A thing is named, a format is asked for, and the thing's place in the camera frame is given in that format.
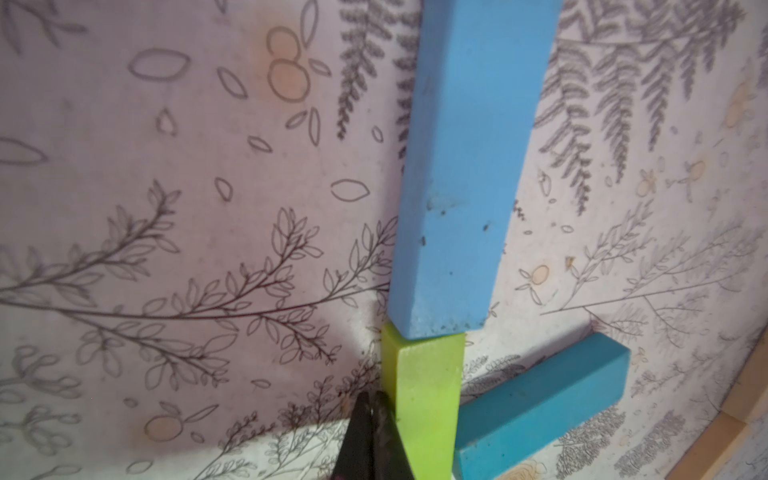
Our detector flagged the green wooden block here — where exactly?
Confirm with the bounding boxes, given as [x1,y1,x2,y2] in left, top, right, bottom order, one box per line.
[381,322,465,480]

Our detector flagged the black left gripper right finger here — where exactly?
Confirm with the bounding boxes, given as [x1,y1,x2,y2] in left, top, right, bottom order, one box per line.
[372,391,415,480]

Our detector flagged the light blue wooden block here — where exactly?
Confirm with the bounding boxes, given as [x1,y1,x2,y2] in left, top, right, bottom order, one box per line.
[387,1,562,340]

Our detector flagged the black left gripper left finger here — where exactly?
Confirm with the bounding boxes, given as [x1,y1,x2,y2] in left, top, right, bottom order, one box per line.
[330,392,373,480]

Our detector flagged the teal wooden block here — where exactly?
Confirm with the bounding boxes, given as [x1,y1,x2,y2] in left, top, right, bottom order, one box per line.
[453,333,631,479]

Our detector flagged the natural wooden block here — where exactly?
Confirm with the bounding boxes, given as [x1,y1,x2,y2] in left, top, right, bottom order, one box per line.
[665,412,750,480]
[721,331,768,423]

